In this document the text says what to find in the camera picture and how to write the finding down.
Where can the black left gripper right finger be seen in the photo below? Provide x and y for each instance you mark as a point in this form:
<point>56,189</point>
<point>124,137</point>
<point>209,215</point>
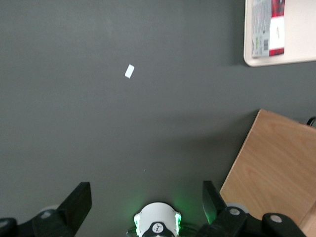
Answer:
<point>217,212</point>

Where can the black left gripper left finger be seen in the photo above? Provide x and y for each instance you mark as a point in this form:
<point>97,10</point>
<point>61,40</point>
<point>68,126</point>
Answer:
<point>71,209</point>

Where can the wooden two-drawer cabinet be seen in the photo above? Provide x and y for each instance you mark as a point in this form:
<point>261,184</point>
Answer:
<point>274,172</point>

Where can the beige plastic tray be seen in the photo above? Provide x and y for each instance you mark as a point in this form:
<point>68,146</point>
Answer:
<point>301,29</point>

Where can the small white paper label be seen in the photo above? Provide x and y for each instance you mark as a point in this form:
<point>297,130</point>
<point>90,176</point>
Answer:
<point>130,71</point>

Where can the red cookie box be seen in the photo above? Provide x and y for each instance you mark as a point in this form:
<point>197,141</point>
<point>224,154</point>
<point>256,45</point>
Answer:
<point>269,27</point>

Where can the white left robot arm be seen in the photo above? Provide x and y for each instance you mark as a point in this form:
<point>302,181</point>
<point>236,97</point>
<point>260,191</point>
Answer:
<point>158,219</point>

